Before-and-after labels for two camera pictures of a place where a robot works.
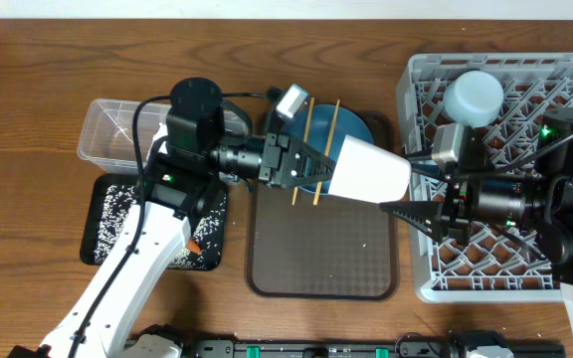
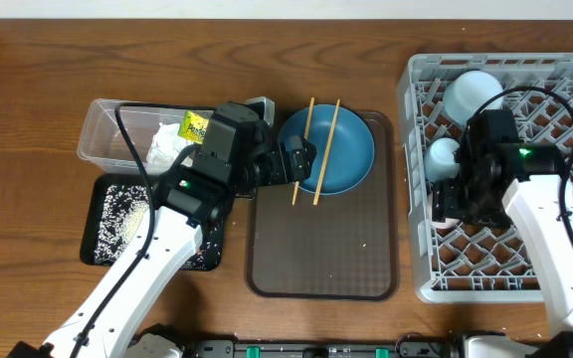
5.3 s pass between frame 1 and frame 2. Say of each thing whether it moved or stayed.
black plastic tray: stayed
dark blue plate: stayed
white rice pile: stayed
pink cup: moved
